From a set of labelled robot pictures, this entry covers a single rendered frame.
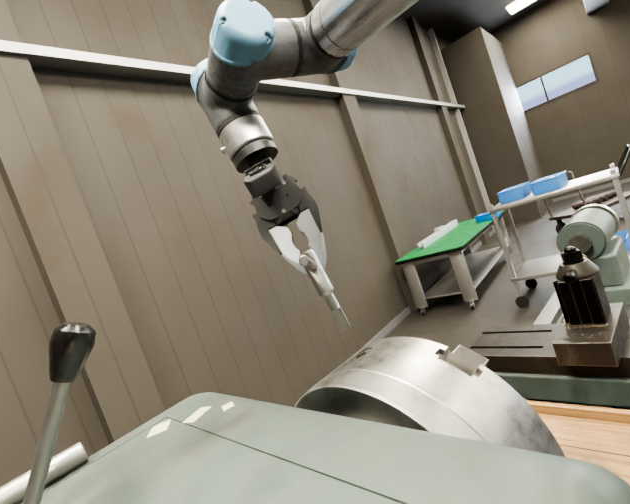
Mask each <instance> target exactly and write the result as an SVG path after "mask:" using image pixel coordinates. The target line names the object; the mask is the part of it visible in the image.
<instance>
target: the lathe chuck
mask: <svg viewBox="0 0 630 504"><path fill-rule="evenodd" d="M448 348H449V347H447V346H445V345H442V344H439V343H436V342H433V341H429V340H425V339H420V338H414V337H388V338H383V339H379V340H376V341H374V342H371V343H369V344H368V345H366V346H364V347H363V348H362V349H361V350H359V351H358V352H357V353H355V354H354V355H353V356H352V357H350V358H349V359H348V360H346V361H345V362H344V363H343V364H341V365H340V366H339V367H337V368H336V369H335V370H334V371H332V372H331V373H330V374H333V373H335V372H339V371H344V370H363V371H370V372H374V373H378V374H382V375H385V376H388V377H391V378H394V379H396V380H399V381H401V382H403V383H405V384H407V385H410V386H412V387H413V388H415V389H417V390H419V391H421V392H422V393H424V394H426V395H427V396H429V397H431V398H432V399H434V400H435V401H437V402H438V403H440V404H441V405H443V406H444V407H445V408H447V409H448V410H449V411H451V412H452V413H453V414H455V415H456V416H457V417H458V418H459V419H461V420H462V421H463V422H464V423H465V424H467V425H468V426H469V427H470V428H471V429H472V430H473V431H474V432H475V433H476V434H477V435H478V436H480V437H481V438H482V439H483V440H484V441H485V442H486V443H491V444H497V445H502V446H508V447H513V448H518V449H524V450H529V451H535V452H540V453H546V454H551V455H556V456H562V457H565V455H564V453H563V451H562V449H561V447H560V445H559V444H558V442H557V440H556V439H555V437H554V436H553V434H552V432H551V431H550V430H549V428H548V427H547V425H546V424H545V423H544V421H543V420H542V419H541V418H540V416H539V415H538V414H537V413H536V411H535V410H534V409H533V408H532V407H531V406H530V405H529V404H528V403H527V401H526V400H525V399H524V398H523V397H522V396H521V395H520V394H519V393H517V392H516V391H515V390H514V389H513V388H512V387H511V386H510V385H509V384H507V383H506V382H505V381H504V380H503V379H501V378H500V377H499V376H498V375H496V374H495V373H494V372H492V371H491V370H489V369H488V368H486V367H485V366H483V365H482V364H480V366H479V367H478V369H477V372H476V373H478V374H479V375H480V377H479V378H478V377H476V376H475V375H472V376H471V377H470V376H468V375H467V374H465V373H464V372H462V371H460V370H459V369H457V368H455V367H453V366H452V365H450V364H448V363H446V362H444V361H441V360H439V356H438V355H437V354H438V353H440V354H442V355H445V353H446V352H447V351H448ZM368 349H372V350H371V351H370V352H369V353H368V354H366V355H364V356H362V357H360V358H358V359H355V360H352V361H350V360H351V359H352V358H353V357H354V356H356V355H357V354H359V353H361V352H363V351H365V350H368ZM330 374H328V375H330ZM328 375H327V376H328Z"/></svg>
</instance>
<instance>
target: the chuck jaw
mask: <svg viewBox="0 0 630 504"><path fill-rule="evenodd" d="M437 355H438V356H439V360H441V361H444V362H446V363H448V364H450V365H452V366H453V367H455V368H457V369H459V370H460V371H462V372H464V373H465V374H467V375H468V376H470V377H471V376H472V375H475V376H476V377H478V378H479V377H480V375H479V374H478V373H476V372H477V369H478V367H479V366H480V364H482V365H483V366H485V367H487V364H488V361H489V359H487V358H485V357H483V356H481V355H479V354H477V353H475V352H473V351H471V350H469V349H467V348H465V347H463V346H461V345H459V346H458V347H457V348H456V349H455V350H454V351H453V352H450V351H447V352H446V353H445V355H442V354H440V353H438V354H437Z"/></svg>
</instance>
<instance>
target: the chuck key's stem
mask: <svg viewBox="0 0 630 504"><path fill-rule="evenodd" d="M302 255H306V256H308V257H309V258H310V259H312V260H313V261H314V262H315V263H316V264H317V267H316V269H315V270H309V269H307V268H306V267H304V268H305V270H306V272H307V274H308V276H309V278H310V279H311V281H312V283H313V285H314V287H315V289H316V291H317V293H318V295H319V296H320V297H323V298H324V299H325V301H326V303H327V305H328V307H329V309H330V311H331V313H332V315H333V317H334V319H335V321H336V323H337V325H338V326H339V328H340V330H341V332H342V331H344V330H346V329H348V328H350V327H351V326H350V323H349V322H348V320H347V318H346V316H345V314H344V312H343V310H342V309H341V307H340V305H339V303H338V301H337V300H336V298H335V296H334V294H333V290H334V288H333V286H332V284H331V282H330V280H329V278H328V277H327V275H326V273H325V271H324V269H323V267H322V265H321V264H320V262H319V260H318V258H317V256H316V254H315V252H314V251H313V250H312V249H310V250H307V251H305V252H304V253H302V254H301V255H299V258H300V256H302Z"/></svg>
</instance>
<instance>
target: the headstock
mask: <svg viewBox="0 0 630 504"><path fill-rule="evenodd" d="M230 402H233V404H234V407H232V408H230V409H228V410H226V411H224V410H223V408H222V406H224V405H226V404H228V403H230ZM209 406H212V407H211V408H210V409H209V410H207V411H206V412H205V413H204V414H203V415H202V416H200V417H199V418H198V419H197V420H196V421H195V422H194V423H184V424H182V423H183V422H184V421H185V420H186V419H187V418H189V417H190V416H191V415H192V414H193V413H195V412H196V411H197V410H198V409H199V408H201V407H209ZM171 419H172V421H171V422H170V424H169V426H168V428H167V430H166V431H163V432H161V433H158V434H156V435H154V436H151V437H149V438H147V436H148V434H149V433H150V431H151V429H152V428H153V426H156V425H158V424H161V423H163V422H166V421H168V420H171ZM41 504H630V485H629V484H628V483H627V482H626V481H625V480H623V479H622V478H620V477H619V476H617V475H615V474H614V473H612V472H611V471H609V470H608V469H606V468H604V467H601V466H598V465H595V464H592V463H589V462H586V461H583V460H578V459H573V458H567V457H562V456H556V455H551V454H546V453H540V452H535V451H529V450H524V449H518V448H513V447H508V446H502V445H497V444H491V443H486V442H480V441H475V440H470V439H464V438H459V437H453V436H448V435H442V434H437V433H432V432H426V431H421V430H415V429H410V428H404V427H399V426H394V425H388V424H383V423H377V422H372V421H366V420H361V419H356V418H350V417H345V416H339V415H334V414H328V413H323V412H318V411H312V410H307V409H301V408H296V407H290V406H285V405H280V404H274V403H269V402H263V401H258V400H252V399H247V398H242V397H236V396H231V395H225V394H220V393H214V392H205V393H199V394H195V395H192V396H190V397H188V398H186V399H184V400H183V401H181V402H179V403H178V404H176V405H174V406H173V407H171V408H169V409H168V410H166V411H164V412H163V413H161V414H159V415H158V416H156V417H154V418H153V419H151V420H149V421H148V422H146V423H145V424H143V425H141V426H140V427H138V428H136V429H135V430H133V431H131V432H130V433H128V434H126V435H125V436H123V437H121V438H120V439H118V440H116V441H115V442H113V443H111V444H110V445H108V446H106V447H105V448H103V449H101V450H100V451H98V452H96V453H95V454H93V455H91V456H90V457H88V461H87V462H85V463H84V464H82V465H80V466H79V467H77V468H75V469H74V470H72V471H70V472H69V473H67V474H66V475H64V476H62V477H61V478H59V479H57V480H56V481H54V482H52V483H51V484H49V485H48V486H46V487H45V488H44V492H43V496H42V500H41Z"/></svg>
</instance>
